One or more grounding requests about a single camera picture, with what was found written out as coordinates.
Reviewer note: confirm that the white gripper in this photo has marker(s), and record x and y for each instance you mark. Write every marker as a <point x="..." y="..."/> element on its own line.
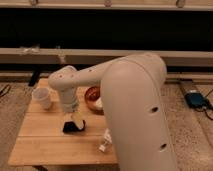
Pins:
<point x="69" y="103"/>

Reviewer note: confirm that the black eraser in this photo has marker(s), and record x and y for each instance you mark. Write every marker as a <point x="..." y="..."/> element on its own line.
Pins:
<point x="71" y="127"/>

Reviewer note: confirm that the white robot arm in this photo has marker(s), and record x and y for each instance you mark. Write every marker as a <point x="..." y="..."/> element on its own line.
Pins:
<point x="130" y="89"/>

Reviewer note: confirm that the white object in bowl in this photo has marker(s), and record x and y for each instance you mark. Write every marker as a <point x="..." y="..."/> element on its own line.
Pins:
<point x="98" y="104"/>

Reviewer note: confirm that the red-brown bowl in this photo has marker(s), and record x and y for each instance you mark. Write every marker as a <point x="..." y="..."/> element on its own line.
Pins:
<point x="91" y="96"/>

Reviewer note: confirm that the wooden table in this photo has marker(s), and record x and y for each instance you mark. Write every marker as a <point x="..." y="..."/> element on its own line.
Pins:
<point x="41" y="141"/>

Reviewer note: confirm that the white paper cup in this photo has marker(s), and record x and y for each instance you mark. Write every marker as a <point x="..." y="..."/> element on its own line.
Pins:
<point x="42" y="96"/>

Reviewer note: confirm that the black table leg stand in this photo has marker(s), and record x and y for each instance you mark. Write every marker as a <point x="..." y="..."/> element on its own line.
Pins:
<point x="34" y="78"/>

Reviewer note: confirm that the blue device on floor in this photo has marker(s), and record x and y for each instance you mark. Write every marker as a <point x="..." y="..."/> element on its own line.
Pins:
<point x="195" y="100"/>

